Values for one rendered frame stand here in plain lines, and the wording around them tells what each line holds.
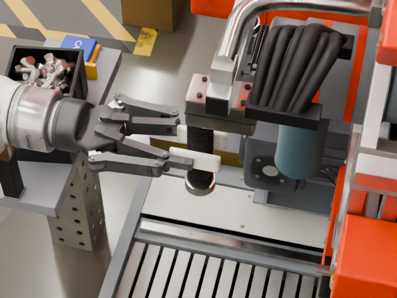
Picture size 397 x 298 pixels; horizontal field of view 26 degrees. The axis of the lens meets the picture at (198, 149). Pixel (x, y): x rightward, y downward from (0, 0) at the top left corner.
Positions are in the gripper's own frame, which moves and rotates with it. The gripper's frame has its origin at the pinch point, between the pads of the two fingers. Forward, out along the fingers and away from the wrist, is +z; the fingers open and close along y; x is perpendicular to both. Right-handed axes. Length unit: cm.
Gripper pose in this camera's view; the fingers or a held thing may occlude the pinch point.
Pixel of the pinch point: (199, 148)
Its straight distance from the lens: 117.6
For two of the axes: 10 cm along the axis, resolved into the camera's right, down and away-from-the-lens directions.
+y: -2.3, 7.5, -6.2
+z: 9.7, 1.8, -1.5
